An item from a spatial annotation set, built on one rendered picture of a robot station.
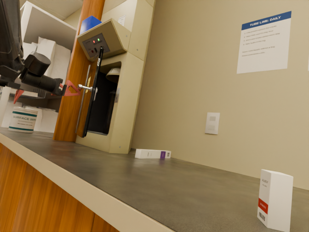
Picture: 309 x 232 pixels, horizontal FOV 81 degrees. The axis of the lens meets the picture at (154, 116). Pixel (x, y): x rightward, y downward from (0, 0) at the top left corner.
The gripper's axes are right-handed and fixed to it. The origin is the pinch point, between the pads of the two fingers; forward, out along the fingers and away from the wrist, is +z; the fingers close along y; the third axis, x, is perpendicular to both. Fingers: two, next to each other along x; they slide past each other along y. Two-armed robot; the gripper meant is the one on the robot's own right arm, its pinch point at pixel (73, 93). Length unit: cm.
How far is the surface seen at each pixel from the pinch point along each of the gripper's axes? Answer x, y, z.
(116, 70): -17.6, -5.2, 15.3
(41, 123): 22, 112, 30
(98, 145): 20.7, -8.8, 14.3
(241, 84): -24, -55, 54
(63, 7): -139, 198, 41
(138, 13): -45.4, -14.1, 12.5
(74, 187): 24, -49, -17
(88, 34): -31.2, 6.1, 1.3
